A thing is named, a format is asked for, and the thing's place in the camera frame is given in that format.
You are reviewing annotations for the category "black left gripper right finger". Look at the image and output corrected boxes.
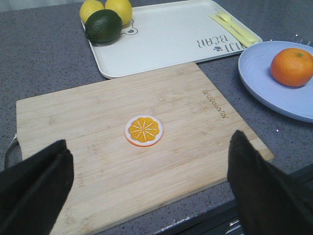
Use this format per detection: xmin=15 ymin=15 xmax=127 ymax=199
xmin=227 ymin=130 xmax=313 ymax=235

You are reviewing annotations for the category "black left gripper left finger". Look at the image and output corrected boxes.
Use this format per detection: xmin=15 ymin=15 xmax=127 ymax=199
xmin=0 ymin=140 xmax=74 ymax=235

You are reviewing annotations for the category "orange mandarin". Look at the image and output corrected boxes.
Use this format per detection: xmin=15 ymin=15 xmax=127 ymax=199
xmin=270 ymin=48 xmax=313 ymax=87

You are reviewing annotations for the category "light blue round plate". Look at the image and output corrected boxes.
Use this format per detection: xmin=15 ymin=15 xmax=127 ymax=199
xmin=238 ymin=41 xmax=313 ymax=123

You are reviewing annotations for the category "cream rectangular serving tray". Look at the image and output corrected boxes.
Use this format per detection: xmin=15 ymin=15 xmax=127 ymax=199
xmin=90 ymin=0 xmax=262 ymax=79

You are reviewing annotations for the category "bamboo cutting board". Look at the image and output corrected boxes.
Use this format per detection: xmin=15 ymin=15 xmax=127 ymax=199
xmin=16 ymin=63 xmax=273 ymax=235

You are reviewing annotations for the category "toy orange slice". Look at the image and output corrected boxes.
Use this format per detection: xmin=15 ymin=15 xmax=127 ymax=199
xmin=124 ymin=115 xmax=163 ymax=147

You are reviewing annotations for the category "pale yellow plastic knife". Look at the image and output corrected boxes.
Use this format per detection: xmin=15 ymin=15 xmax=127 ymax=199
xmin=209 ymin=15 xmax=253 ymax=48

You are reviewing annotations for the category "pale yellow plastic spoon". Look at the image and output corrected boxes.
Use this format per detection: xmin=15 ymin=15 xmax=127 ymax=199
xmin=216 ymin=12 xmax=257 ymax=43

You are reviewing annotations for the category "dark green avocado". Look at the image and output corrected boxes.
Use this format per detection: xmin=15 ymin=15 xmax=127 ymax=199
xmin=85 ymin=9 xmax=122 ymax=44

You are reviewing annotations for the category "yellow lemon left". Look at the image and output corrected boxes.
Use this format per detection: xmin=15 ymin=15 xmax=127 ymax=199
xmin=79 ymin=0 xmax=105 ymax=24

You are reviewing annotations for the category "yellow lemon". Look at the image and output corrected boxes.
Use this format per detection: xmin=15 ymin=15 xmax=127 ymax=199
xmin=105 ymin=0 xmax=133 ymax=25
xmin=79 ymin=0 xmax=105 ymax=24

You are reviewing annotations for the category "yellow lemon right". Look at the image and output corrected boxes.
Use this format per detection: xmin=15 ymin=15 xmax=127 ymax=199
xmin=105 ymin=0 xmax=133 ymax=25

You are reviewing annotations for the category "cutting board metal handle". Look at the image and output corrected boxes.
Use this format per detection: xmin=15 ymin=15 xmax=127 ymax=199
xmin=4 ymin=133 xmax=19 ymax=169

